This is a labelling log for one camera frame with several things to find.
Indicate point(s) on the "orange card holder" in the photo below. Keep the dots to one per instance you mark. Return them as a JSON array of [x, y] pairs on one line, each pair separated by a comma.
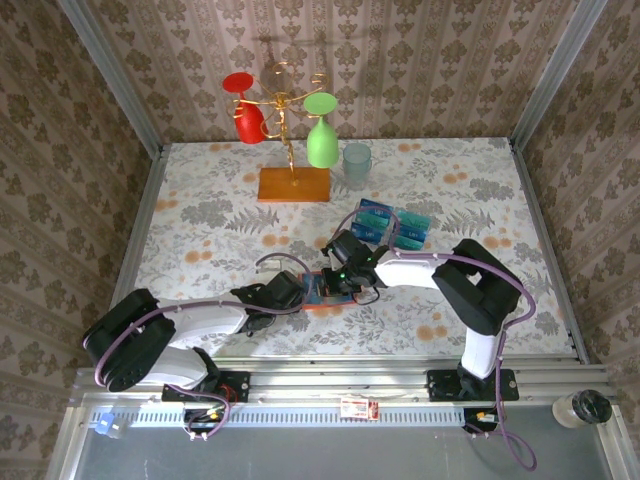
[[340, 301]]

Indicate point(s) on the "teal credit card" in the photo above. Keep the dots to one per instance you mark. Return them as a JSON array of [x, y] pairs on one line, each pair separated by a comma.
[[416, 219], [372, 220], [409, 243]]

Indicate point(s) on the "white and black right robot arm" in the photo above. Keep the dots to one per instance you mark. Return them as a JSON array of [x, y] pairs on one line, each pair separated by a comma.
[[410, 270]]

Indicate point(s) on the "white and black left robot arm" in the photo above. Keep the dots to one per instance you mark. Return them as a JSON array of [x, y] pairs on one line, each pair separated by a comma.
[[210, 320]]

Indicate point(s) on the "floral patterned tablecloth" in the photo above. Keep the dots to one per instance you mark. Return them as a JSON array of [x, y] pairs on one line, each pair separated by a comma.
[[400, 330]]

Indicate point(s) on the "clear bluish tumbler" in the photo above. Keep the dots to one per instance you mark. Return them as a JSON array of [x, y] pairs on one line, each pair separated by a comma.
[[356, 167]]

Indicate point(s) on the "red and white sticker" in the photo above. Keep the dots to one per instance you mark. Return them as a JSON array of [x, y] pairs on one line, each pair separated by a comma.
[[357, 407]]

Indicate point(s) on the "green plastic wine glass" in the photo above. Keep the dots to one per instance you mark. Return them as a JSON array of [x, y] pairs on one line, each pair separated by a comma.
[[321, 145]]

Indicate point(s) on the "grey metal shelf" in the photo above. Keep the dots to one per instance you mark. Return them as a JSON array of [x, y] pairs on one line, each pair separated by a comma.
[[325, 455]]

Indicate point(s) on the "red plastic wine glass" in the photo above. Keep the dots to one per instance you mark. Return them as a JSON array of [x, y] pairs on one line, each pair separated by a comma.
[[249, 125]]

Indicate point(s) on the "jar with black lid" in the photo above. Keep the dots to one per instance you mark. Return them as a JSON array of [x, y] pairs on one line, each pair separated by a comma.
[[592, 405]]

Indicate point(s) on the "aluminium mounting rail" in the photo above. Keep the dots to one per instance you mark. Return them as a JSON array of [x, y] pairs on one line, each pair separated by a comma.
[[340, 382]]

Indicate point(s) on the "aluminium table side rail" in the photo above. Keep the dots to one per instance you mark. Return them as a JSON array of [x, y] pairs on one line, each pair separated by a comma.
[[542, 225], [140, 225]]

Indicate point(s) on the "aluminium frame post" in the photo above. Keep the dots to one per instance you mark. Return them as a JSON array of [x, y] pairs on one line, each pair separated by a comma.
[[554, 75], [113, 75]]

